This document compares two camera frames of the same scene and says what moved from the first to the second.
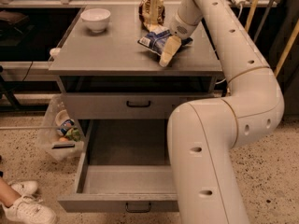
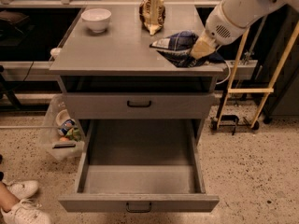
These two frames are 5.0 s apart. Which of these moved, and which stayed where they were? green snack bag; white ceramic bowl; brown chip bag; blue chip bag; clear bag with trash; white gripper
Moved: blue chip bag; white gripper
Stayed: white ceramic bowl; brown chip bag; clear bag with trash; green snack bag
